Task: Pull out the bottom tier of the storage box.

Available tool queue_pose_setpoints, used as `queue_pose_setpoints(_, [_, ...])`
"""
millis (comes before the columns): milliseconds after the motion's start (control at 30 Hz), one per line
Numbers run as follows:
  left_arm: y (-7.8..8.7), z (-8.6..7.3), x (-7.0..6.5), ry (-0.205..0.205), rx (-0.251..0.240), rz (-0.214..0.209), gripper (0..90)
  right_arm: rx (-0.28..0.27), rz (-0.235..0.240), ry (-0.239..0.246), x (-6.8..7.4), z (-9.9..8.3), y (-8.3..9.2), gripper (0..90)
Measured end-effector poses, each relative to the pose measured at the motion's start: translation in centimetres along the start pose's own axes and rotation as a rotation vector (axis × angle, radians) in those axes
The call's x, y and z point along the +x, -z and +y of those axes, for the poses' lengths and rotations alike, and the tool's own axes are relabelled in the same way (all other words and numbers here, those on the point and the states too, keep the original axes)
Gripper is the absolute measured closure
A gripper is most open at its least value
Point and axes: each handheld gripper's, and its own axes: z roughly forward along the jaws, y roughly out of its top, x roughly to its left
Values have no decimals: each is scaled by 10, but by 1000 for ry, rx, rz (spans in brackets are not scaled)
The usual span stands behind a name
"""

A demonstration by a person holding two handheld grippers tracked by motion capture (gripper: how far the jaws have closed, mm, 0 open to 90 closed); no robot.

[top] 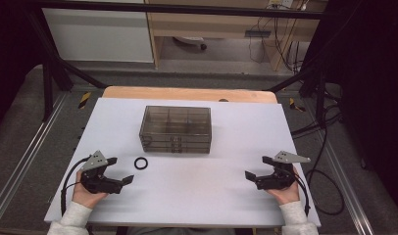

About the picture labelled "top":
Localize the yellow black floor tape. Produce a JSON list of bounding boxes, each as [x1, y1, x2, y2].
[[288, 97, 307, 113], [77, 91, 92, 110]]

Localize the aluminium floor rail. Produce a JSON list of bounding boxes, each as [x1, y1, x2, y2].
[[323, 140, 375, 235], [0, 92, 69, 223]]

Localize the black metal frame stand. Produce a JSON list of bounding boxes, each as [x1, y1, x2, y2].
[[267, 58, 328, 129], [24, 9, 108, 122]]

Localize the white foam board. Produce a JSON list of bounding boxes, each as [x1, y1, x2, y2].
[[43, 97, 322, 228]]

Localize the white cabinet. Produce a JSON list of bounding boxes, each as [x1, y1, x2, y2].
[[41, 8, 155, 64]]

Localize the left hand-held gripper black cable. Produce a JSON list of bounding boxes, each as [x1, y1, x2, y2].
[[60, 156, 91, 217]]

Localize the smoky transparent drawer box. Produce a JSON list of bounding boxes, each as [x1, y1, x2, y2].
[[138, 105, 213, 155]]

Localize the black power strip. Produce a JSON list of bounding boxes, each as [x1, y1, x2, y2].
[[244, 29, 273, 38]]

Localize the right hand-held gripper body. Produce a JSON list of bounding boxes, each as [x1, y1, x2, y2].
[[255, 150, 312, 191]]

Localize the black rubber ring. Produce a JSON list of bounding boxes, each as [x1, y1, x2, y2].
[[133, 157, 149, 170]]

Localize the hand-held gripper black cable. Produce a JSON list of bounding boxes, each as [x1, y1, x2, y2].
[[293, 172, 312, 217], [60, 156, 91, 217]]

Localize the black floor cable loop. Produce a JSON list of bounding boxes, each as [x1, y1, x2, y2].
[[291, 104, 346, 216]]

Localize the black metal crossbar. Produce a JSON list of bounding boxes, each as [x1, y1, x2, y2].
[[24, 0, 332, 21]]

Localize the right hand-held gripper black cable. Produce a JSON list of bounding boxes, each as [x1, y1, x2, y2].
[[293, 172, 312, 217]]

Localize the wooden table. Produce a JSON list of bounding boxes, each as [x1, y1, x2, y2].
[[102, 85, 278, 105]]

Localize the light wooden desk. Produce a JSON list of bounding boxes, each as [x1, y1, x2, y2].
[[144, 0, 328, 71]]

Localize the person's left hand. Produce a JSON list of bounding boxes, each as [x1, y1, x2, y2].
[[72, 169, 109, 210]]

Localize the hanging black desk cables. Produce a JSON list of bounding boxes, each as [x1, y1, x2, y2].
[[248, 13, 307, 74]]

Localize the office chair base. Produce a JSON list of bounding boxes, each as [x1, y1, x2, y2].
[[173, 36, 208, 51]]

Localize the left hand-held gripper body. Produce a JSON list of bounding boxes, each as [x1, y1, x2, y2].
[[79, 150, 124, 195]]

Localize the person's right hand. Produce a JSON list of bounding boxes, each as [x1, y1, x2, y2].
[[265, 165, 301, 206]]

